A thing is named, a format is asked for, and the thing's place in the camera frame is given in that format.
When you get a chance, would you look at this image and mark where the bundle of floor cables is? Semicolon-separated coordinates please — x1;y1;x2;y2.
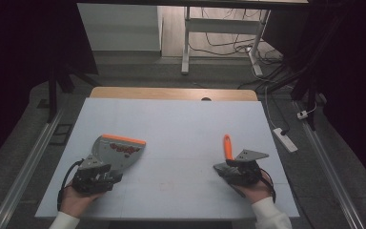
189;8;295;135

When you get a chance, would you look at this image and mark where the metal floor rail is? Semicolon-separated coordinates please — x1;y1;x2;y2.
0;109;65;229
294;100;366;229

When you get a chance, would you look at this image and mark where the white cabinet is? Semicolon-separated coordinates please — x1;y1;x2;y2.
76;3;164;52

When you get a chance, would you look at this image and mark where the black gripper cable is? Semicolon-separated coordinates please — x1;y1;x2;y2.
56;158;86;212
259;167;277;204

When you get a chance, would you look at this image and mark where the pile of red and green beans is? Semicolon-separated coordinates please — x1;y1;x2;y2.
109;142;141;158

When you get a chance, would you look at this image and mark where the grey dustpan with orange edge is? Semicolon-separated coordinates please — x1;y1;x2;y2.
90;134;147;176

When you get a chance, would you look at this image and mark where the person's left hand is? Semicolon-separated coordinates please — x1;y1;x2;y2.
59;183;105;219

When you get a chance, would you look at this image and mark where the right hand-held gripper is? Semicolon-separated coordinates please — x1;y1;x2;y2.
224;149;270;188

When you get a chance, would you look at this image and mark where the person's right hand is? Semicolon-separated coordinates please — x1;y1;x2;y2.
234;172;276;205

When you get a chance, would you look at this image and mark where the white desk frame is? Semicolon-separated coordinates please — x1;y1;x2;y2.
180;6;272;77

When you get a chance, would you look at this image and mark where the orange-handled brush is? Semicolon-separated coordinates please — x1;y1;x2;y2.
213;134;247;198

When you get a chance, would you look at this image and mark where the white power strip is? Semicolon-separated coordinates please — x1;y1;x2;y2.
272;127;299;154

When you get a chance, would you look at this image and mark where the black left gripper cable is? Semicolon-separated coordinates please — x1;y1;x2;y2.
56;158;86;212

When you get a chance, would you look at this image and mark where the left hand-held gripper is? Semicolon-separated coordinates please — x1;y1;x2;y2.
71;155;124;196

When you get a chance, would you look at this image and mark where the wooden table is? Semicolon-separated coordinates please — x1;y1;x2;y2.
90;86;259;102

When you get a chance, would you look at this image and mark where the black stand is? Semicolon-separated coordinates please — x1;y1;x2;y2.
37;61;93;124

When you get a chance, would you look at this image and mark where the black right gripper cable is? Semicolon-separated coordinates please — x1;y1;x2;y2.
259;167;277;204

